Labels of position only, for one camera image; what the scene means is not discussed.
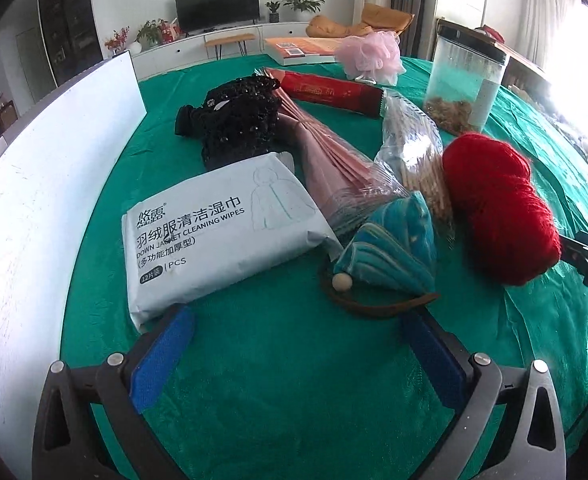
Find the white wet wipes pack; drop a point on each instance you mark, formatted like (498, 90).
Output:
(199, 240)

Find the small green potted plant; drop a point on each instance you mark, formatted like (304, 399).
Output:
(273, 10)

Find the black display cabinet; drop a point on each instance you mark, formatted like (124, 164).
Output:
(69, 20)

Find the small red gift box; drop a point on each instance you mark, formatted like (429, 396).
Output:
(170, 30)

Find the small wooden bench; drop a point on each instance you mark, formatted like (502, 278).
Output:
(229, 38)

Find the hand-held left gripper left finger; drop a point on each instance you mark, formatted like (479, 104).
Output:
(161, 355)

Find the clear bag of wooden sticks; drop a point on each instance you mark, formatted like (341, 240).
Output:
(413, 150)

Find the long red box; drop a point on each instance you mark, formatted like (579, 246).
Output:
(334, 92)

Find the black television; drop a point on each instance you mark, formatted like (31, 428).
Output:
(216, 7)

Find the blue striped sachet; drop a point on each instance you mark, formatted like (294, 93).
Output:
(393, 245)

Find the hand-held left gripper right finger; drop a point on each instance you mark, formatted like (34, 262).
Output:
(433, 360)

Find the pink bath pouf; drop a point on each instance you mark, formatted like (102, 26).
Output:
(368, 55)

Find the red flower plant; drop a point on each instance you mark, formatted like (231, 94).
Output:
(116, 40)

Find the bushy green potted plant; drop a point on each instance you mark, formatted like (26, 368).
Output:
(150, 32)

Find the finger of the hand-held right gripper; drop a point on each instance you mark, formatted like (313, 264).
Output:
(586, 250)

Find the large green potted plant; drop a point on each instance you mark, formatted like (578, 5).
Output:
(301, 2)

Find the grey curtain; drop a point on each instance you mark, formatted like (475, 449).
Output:
(407, 5)

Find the red yarn ball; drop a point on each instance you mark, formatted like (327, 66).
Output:
(498, 200)

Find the white board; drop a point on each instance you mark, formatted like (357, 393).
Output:
(49, 185)

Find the clear packet of pink sheets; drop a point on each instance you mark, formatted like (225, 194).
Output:
(334, 170)

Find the orange lounge chair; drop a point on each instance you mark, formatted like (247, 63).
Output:
(368, 20)

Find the clear jar with black lid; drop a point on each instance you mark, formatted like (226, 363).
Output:
(458, 80)

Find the green tablecloth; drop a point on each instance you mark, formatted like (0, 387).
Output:
(274, 360)

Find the red cloth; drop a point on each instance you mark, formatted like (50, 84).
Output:
(493, 34)

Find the white television cabinet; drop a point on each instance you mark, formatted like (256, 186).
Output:
(184, 52)

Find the flat white orange box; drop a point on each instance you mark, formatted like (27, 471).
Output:
(299, 52)

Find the black beaded bag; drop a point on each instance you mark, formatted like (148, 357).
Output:
(239, 120)

